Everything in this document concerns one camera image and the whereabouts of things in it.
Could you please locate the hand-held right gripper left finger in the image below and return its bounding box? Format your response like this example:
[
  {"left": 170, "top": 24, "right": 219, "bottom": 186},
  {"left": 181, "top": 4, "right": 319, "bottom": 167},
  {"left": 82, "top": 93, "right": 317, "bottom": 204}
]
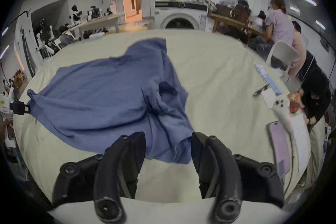
[{"left": 52, "top": 132, "right": 146, "bottom": 223}]

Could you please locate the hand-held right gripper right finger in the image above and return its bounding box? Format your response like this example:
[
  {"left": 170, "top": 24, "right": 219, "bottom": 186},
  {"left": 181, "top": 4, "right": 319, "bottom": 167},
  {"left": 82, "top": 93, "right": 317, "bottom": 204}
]
[{"left": 191, "top": 132, "right": 285, "bottom": 224}]

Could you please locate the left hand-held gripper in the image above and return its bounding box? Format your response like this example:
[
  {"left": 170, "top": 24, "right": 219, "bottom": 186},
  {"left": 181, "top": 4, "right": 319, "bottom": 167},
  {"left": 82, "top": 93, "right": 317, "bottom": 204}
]
[{"left": 0, "top": 94, "right": 31, "bottom": 115}]

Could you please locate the blue shirt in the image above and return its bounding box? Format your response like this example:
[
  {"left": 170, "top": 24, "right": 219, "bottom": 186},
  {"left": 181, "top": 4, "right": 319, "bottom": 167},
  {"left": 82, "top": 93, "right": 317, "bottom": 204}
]
[{"left": 27, "top": 38, "right": 196, "bottom": 165}]

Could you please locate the pink phone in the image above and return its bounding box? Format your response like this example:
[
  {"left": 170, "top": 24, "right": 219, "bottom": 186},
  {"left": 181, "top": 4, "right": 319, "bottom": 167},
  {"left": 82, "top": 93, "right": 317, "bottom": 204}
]
[{"left": 266, "top": 121, "right": 292, "bottom": 179}]

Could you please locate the group of robots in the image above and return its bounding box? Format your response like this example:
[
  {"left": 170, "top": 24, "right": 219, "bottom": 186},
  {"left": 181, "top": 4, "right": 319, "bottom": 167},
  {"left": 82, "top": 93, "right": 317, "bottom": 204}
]
[{"left": 33, "top": 5, "right": 114, "bottom": 58}]

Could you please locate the white paper sheet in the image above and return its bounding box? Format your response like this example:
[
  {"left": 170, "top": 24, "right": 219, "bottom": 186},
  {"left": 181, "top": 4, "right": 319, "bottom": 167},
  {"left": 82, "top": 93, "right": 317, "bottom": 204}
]
[{"left": 288, "top": 114, "right": 312, "bottom": 172}]

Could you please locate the white seal plush toy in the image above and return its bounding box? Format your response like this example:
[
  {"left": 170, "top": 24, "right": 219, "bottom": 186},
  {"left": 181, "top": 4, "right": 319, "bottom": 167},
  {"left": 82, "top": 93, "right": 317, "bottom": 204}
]
[{"left": 272, "top": 94, "right": 300, "bottom": 171}]

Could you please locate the small white paper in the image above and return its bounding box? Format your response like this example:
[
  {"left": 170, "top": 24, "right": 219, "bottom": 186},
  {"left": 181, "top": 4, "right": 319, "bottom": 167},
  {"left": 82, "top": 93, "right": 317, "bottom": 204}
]
[{"left": 262, "top": 89, "right": 277, "bottom": 109}]

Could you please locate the black pen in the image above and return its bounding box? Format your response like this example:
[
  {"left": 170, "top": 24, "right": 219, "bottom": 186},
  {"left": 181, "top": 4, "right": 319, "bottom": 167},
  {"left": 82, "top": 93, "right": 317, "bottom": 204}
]
[{"left": 253, "top": 84, "right": 270, "bottom": 97}]

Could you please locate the orange patterned pouch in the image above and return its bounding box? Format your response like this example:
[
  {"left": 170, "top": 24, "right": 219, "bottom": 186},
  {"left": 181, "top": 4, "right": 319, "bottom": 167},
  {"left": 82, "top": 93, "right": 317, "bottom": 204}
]
[{"left": 287, "top": 91, "right": 305, "bottom": 113}]

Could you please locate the bed with beige sheet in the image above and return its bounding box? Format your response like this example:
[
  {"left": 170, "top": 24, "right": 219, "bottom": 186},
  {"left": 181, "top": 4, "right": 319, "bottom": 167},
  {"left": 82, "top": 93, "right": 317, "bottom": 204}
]
[{"left": 13, "top": 29, "right": 326, "bottom": 208}]

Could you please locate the blue striped notebook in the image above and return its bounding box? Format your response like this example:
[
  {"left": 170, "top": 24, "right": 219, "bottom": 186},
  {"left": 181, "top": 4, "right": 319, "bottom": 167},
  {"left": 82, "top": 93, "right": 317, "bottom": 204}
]
[{"left": 254, "top": 64, "right": 283, "bottom": 95}]

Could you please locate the long wooden table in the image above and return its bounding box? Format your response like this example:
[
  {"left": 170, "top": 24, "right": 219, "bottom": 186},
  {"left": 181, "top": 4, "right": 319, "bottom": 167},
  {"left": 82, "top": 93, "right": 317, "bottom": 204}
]
[{"left": 64, "top": 12, "right": 127, "bottom": 40}]

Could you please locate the white chair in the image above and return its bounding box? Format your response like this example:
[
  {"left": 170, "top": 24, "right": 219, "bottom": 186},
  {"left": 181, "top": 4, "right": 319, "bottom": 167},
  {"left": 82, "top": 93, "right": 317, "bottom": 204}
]
[{"left": 265, "top": 41, "right": 300, "bottom": 83}]

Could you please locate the wooden table with bags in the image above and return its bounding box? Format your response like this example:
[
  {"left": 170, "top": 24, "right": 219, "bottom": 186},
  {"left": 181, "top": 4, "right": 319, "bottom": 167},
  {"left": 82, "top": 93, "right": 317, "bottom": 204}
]
[{"left": 208, "top": 4, "right": 266, "bottom": 41}]

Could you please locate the white washing machine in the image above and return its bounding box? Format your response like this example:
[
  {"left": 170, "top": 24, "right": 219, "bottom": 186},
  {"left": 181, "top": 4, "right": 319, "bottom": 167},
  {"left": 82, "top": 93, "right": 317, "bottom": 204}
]
[{"left": 154, "top": 0, "right": 209, "bottom": 32}]

